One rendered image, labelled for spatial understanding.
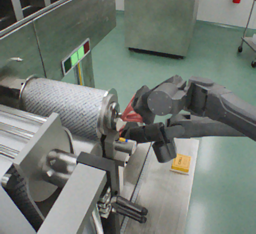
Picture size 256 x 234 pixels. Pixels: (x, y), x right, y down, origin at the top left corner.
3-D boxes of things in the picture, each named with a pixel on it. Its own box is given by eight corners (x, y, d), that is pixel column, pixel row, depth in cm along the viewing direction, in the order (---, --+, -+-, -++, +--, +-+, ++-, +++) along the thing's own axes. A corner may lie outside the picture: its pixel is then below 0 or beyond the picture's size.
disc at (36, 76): (27, 129, 70) (14, 90, 61) (26, 128, 70) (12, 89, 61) (52, 102, 81) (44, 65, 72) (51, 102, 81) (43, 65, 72)
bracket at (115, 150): (126, 200, 82) (126, 146, 62) (110, 195, 83) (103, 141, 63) (131, 189, 85) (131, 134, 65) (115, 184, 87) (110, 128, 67)
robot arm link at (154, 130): (165, 118, 72) (159, 126, 67) (172, 137, 74) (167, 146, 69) (146, 122, 76) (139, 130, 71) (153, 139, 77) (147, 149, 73)
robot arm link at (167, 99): (208, 112, 56) (215, 79, 52) (198, 134, 47) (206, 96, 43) (163, 101, 61) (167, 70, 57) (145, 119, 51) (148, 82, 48)
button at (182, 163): (188, 173, 90) (189, 170, 89) (171, 169, 92) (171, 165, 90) (190, 159, 95) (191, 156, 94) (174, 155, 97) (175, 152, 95)
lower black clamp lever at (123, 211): (143, 226, 34) (146, 223, 34) (114, 213, 35) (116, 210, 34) (146, 218, 35) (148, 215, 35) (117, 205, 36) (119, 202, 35)
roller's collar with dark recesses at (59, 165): (74, 198, 40) (67, 179, 36) (46, 187, 41) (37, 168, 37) (89, 170, 45) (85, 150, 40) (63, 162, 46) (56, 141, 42)
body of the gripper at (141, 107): (155, 102, 67) (175, 91, 62) (147, 127, 59) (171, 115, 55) (140, 87, 65) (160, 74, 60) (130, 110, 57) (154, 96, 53)
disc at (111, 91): (99, 150, 64) (95, 108, 55) (98, 150, 64) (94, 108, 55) (118, 118, 75) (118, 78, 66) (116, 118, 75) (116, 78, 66)
